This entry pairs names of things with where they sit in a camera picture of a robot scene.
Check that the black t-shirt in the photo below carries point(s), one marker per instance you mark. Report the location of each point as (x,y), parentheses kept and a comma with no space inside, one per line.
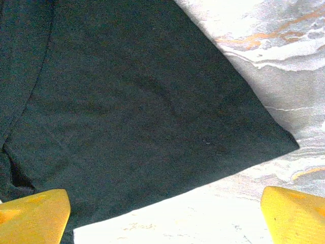
(127,101)

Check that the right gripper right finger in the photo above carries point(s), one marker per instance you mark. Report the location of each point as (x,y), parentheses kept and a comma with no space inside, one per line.
(297,218)

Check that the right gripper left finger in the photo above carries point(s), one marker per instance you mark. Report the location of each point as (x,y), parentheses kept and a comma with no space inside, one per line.
(30,218)

